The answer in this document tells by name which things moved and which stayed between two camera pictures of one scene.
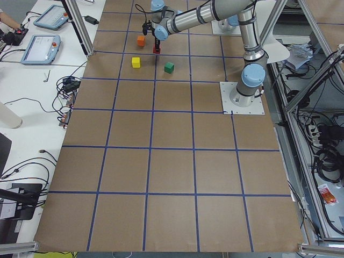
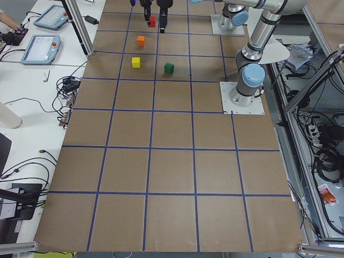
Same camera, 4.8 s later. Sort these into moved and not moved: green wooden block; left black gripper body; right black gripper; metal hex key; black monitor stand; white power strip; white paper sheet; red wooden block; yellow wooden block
Moved: left black gripper body; red wooden block; right black gripper
Not moved: metal hex key; yellow wooden block; black monitor stand; white power strip; white paper sheet; green wooden block
